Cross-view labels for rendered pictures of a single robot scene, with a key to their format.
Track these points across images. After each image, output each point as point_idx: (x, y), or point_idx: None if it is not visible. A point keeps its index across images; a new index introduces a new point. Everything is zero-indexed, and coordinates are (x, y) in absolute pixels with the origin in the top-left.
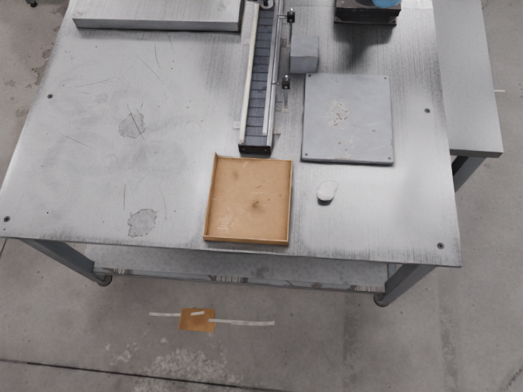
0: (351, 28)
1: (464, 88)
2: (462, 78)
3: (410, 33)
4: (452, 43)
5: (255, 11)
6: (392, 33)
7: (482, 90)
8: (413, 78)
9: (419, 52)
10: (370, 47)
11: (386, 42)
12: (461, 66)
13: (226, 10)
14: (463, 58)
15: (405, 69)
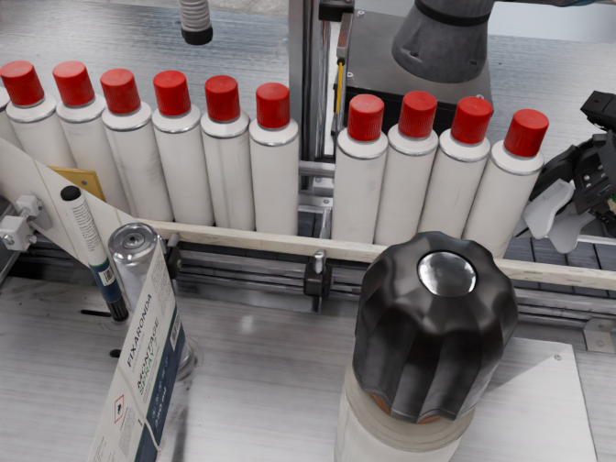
0: (491, 127)
1: (607, 26)
2: (587, 24)
3: (492, 58)
4: (507, 22)
5: (555, 270)
6: (497, 77)
7: (604, 12)
8: (610, 68)
9: (539, 54)
10: (542, 107)
11: (522, 86)
12: (558, 21)
13: (522, 379)
14: (539, 17)
15: (589, 73)
